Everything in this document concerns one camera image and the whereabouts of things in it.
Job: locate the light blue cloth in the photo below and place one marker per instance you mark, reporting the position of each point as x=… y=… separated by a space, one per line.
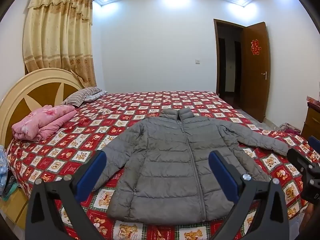
x=3 y=170

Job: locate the cream and brown headboard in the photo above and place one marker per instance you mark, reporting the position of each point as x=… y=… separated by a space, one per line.
x=37 y=90

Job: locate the striped pillow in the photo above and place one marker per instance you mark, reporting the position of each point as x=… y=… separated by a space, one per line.
x=80 y=96

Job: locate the patterned box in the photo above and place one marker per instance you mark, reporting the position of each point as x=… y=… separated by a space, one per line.
x=313 y=99

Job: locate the wooden cabinet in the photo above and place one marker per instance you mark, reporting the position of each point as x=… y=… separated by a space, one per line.
x=311 y=120

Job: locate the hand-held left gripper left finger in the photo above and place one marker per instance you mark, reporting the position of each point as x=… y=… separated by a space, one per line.
x=90 y=177

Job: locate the beige patterned curtain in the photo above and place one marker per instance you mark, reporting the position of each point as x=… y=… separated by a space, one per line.
x=60 y=37

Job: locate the pink folded blanket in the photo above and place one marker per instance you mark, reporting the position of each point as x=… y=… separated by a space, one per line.
x=42 y=122

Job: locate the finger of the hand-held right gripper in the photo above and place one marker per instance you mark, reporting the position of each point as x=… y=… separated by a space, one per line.
x=298 y=158
x=315 y=143

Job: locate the pile of clothes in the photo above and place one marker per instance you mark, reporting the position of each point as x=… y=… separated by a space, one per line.
x=290 y=128

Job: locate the dark wooden door frame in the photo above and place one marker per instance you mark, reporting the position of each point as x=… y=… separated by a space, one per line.
x=220 y=55

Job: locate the grey puffer jacket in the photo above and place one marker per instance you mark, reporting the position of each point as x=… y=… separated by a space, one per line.
x=172 y=165

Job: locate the red paper door decoration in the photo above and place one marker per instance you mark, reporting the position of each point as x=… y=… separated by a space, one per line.
x=255 y=47

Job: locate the red printed bed sheet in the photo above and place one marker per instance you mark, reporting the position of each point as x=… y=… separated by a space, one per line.
x=62 y=155

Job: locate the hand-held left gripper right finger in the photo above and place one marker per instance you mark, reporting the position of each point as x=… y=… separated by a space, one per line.
x=223 y=177

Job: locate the wooden nightstand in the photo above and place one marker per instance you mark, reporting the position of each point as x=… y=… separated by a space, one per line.
x=13 y=202

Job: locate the brown wooden door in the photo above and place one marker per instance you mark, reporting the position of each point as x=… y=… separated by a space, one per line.
x=256 y=72

